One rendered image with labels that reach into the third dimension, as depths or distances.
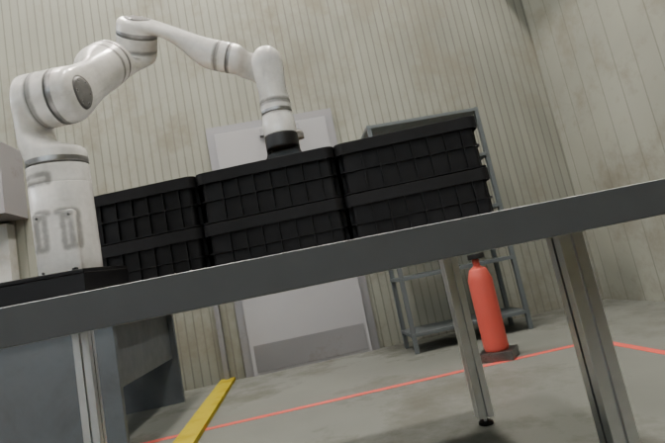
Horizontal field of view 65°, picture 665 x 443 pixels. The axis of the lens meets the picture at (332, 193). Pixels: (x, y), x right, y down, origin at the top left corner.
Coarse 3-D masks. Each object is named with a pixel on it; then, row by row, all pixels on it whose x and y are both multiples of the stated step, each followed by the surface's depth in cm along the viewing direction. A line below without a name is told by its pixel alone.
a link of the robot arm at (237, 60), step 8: (232, 48) 117; (240, 48) 118; (232, 56) 117; (240, 56) 118; (248, 56) 121; (232, 64) 117; (240, 64) 119; (248, 64) 121; (232, 72) 120; (240, 72) 120; (248, 72) 121
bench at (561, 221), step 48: (624, 192) 59; (384, 240) 56; (432, 240) 56; (480, 240) 57; (528, 240) 57; (576, 240) 117; (144, 288) 53; (192, 288) 53; (240, 288) 54; (288, 288) 54; (576, 288) 115; (0, 336) 51; (48, 336) 52; (576, 336) 116; (96, 384) 191; (480, 384) 199; (96, 432) 186; (624, 432) 111
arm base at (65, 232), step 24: (48, 168) 78; (72, 168) 80; (48, 192) 78; (72, 192) 79; (48, 216) 78; (72, 216) 78; (48, 240) 77; (72, 240) 78; (96, 240) 82; (48, 264) 77; (72, 264) 77; (96, 264) 80
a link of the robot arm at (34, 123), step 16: (16, 80) 81; (32, 80) 80; (16, 96) 80; (32, 96) 80; (16, 112) 80; (32, 112) 80; (48, 112) 81; (16, 128) 79; (32, 128) 81; (48, 128) 84; (32, 144) 79; (48, 144) 79; (64, 144) 80; (32, 160) 79; (48, 160) 79; (64, 160) 80; (80, 160) 82
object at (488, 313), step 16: (480, 256) 315; (480, 272) 312; (480, 288) 309; (480, 304) 309; (496, 304) 309; (480, 320) 310; (496, 320) 306; (496, 336) 304; (480, 352) 311; (496, 352) 302; (512, 352) 297
